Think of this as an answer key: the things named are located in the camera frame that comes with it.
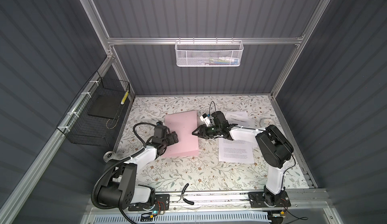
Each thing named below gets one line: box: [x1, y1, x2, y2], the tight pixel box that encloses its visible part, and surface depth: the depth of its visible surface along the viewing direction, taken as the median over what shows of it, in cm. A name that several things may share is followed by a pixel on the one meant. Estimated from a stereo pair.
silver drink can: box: [102, 150, 116, 163], surface depth 77 cm
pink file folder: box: [162, 109, 200, 158], surface depth 92 cm
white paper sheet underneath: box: [225, 110, 253, 127], surface depth 110 cm
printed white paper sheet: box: [218, 137, 255, 164], surface depth 91 cm
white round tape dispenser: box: [260, 117, 275, 129], surface depth 103 cm
